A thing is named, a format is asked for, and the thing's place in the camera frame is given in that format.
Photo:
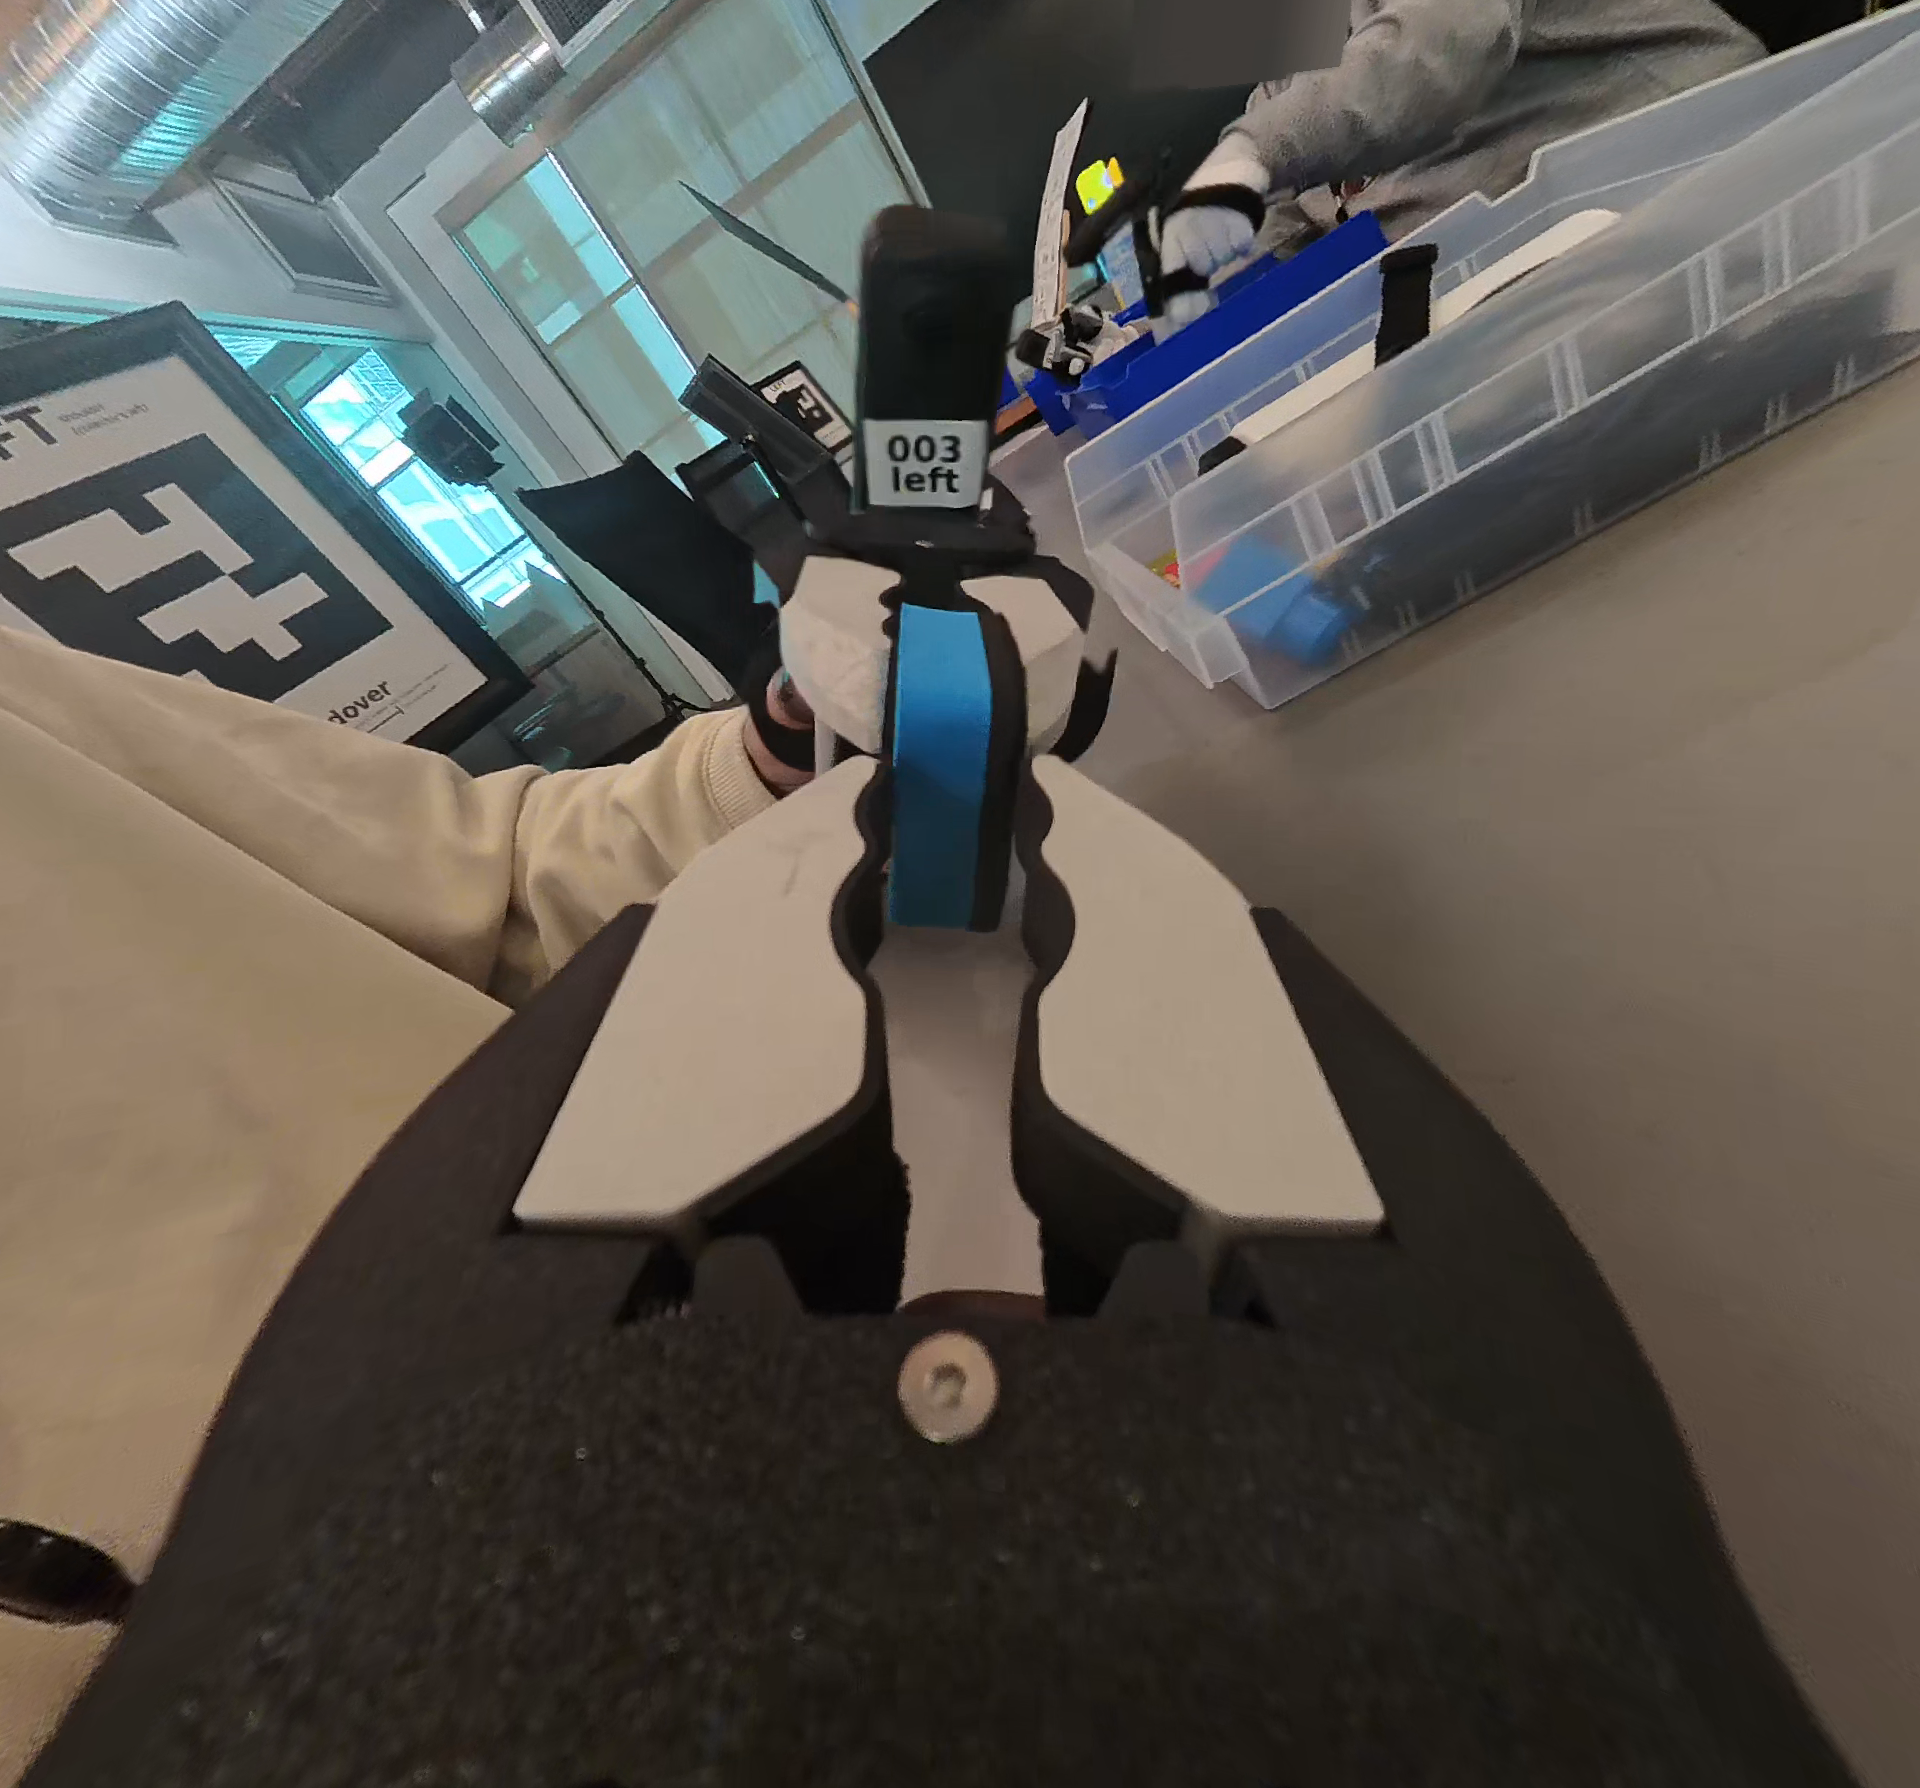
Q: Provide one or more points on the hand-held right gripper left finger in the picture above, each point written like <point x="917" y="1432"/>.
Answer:
<point x="719" y="1054"/>

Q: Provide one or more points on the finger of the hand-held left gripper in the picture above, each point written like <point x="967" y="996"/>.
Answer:
<point x="1050" y="648"/>
<point x="840" y="648"/>

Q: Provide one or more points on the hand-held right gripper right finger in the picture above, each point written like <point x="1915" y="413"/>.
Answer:
<point x="1199" y="1054"/>

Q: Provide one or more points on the blue whiteboard eraser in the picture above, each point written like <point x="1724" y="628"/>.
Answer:
<point x="938" y="770"/>

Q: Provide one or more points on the clear plastic container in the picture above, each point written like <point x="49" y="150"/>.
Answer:
<point x="1500" y="469"/>

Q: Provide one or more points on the grey desk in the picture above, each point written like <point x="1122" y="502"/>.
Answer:
<point x="1575" y="994"/>

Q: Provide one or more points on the person's left hand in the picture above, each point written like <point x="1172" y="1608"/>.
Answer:
<point x="783" y="747"/>

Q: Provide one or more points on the framed tag poster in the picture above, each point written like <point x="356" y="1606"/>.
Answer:
<point x="193" y="574"/>
<point x="798" y="404"/>

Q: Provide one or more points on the white paper strip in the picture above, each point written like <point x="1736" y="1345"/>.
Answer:
<point x="1057" y="206"/>

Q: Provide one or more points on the black office chair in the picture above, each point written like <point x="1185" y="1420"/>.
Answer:
<point x="645" y="559"/>

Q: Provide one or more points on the black monitor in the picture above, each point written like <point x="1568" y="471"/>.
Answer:
<point x="1020" y="62"/>

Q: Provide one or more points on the blue plastic bin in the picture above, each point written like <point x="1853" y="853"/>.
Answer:
<point x="1230" y="319"/>

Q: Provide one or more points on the black light panel stand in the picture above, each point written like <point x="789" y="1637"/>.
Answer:
<point x="444" y="438"/>

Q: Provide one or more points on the black toggle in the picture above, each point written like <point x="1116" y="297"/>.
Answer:
<point x="51" y="1570"/>

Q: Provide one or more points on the silver ventilation duct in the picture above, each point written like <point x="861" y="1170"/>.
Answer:
<point x="225" y="20"/>

